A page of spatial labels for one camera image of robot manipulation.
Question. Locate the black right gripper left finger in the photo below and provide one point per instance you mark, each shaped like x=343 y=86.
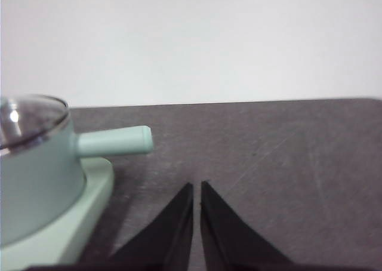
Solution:
x=167 y=238

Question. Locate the glass lid green knob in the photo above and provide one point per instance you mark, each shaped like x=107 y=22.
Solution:
x=30 y=118

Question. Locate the mint green breakfast machine base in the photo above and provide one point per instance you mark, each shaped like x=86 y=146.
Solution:
x=74 y=217

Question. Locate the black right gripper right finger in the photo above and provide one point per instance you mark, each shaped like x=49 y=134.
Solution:
x=226 y=241

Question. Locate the mint green steamer pot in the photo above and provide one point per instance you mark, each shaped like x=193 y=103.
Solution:
x=38 y=187

